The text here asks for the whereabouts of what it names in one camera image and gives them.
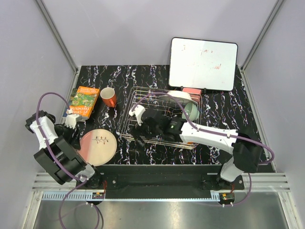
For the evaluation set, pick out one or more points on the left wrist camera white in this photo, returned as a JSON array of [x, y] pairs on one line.
[[71, 119]]

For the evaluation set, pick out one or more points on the green celadon bowl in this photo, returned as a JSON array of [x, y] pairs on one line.
[[192, 111]]

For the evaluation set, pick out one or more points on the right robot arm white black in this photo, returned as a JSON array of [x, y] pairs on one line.
[[244, 151]]

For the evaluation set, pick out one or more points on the metal wire dish rack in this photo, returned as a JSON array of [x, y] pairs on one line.
[[143, 99]]

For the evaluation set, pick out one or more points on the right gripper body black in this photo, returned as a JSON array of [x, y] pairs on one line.
[[147, 131]]

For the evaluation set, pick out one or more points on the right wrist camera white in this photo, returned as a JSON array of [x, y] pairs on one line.
[[137, 111]]

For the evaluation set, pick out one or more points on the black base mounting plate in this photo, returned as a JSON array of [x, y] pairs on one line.
[[117, 176]]

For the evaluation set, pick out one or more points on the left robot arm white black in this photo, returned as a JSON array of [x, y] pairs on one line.
[[58, 149]]

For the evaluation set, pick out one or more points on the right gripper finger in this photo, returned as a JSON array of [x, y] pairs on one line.
[[139, 141], [135, 130]]

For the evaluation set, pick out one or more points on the pink cream branch plate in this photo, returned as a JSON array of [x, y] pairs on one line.
[[98, 147]]

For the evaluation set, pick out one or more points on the orange mug white inside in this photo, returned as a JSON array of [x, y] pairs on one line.
[[108, 96]]

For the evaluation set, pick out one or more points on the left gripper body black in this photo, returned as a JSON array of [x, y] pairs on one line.
[[67, 133]]

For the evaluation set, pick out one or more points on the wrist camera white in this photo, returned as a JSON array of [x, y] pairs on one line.
[[71, 119], [137, 111]]

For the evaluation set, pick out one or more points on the white fluted plate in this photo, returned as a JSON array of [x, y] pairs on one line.
[[173, 96]]

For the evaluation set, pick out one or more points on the white whiteboard black frame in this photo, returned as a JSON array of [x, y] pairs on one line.
[[202, 64]]

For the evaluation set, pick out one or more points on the orange treehouse book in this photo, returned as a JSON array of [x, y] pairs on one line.
[[82, 101]]

